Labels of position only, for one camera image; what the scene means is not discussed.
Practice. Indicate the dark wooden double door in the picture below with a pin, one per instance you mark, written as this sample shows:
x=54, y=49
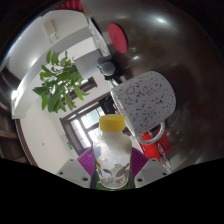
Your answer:
x=83, y=125

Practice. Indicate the green exit sign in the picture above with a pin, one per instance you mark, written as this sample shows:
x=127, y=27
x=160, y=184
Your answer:
x=70, y=145

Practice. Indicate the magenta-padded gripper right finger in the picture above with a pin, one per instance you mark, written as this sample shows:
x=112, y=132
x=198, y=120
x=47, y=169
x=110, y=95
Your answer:
x=153, y=170

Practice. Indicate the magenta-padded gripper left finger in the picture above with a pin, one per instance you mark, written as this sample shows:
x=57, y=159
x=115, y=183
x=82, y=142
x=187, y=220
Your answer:
x=70, y=170

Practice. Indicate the colourful stickers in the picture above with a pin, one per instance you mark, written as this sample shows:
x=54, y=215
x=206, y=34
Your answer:
x=164, y=158

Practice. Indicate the flat round red coaster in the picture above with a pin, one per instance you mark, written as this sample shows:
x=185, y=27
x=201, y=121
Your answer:
x=117, y=37

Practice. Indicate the yellow-capped clear plastic bottle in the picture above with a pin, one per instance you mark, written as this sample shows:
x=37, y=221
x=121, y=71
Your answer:
x=112, y=153

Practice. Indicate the white speckled ceramic mug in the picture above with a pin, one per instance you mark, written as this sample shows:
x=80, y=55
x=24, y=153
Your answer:
x=146, y=100

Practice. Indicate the leafy plant in white pot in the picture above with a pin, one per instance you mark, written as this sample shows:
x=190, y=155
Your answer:
x=58, y=86

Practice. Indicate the printed magazine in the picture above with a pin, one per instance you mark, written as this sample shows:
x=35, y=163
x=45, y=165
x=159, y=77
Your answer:
x=98, y=38

